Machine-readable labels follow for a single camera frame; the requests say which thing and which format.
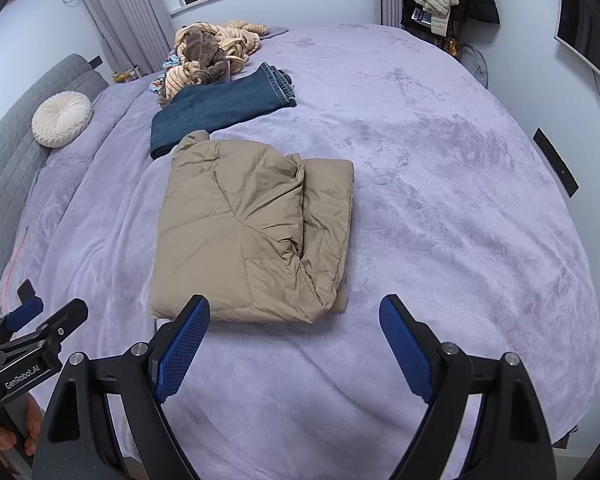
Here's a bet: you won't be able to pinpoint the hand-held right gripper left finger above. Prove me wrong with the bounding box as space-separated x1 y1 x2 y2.
31 294 212 480

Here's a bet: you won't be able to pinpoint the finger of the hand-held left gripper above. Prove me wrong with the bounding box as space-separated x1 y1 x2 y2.
0 296 44 345
0 299 89 357

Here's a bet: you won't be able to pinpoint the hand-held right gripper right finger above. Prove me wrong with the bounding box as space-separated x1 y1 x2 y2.
378 294 558 480

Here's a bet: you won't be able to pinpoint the beige puffer jacket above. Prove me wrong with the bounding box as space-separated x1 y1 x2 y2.
150 130 356 325
411 0 460 37

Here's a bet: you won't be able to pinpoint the brown striped plush clothes pile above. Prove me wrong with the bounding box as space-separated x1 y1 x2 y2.
157 20 268 108

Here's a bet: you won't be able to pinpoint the person's left hand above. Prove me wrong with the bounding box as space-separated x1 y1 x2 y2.
0 394 46 468

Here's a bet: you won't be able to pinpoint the grey quilted headboard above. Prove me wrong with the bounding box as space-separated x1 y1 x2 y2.
0 53 110 281

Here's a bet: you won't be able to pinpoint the lilac plush blanket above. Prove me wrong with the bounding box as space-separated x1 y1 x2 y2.
0 22 600 480

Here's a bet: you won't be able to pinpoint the round cream pillow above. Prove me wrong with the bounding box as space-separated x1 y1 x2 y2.
31 91 93 149

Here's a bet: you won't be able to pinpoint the folded blue jeans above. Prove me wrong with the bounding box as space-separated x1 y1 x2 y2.
150 62 298 161

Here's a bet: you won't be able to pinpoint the colourful printed cloth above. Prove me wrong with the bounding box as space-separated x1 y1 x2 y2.
147 50 181 95

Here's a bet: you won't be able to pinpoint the standing fan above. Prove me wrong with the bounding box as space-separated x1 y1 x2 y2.
452 44 491 90

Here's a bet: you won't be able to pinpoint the beige hanging puffer jacket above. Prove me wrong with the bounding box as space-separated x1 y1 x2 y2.
411 0 460 37

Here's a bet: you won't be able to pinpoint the wall-mounted black screen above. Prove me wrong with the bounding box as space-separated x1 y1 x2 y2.
555 0 600 121

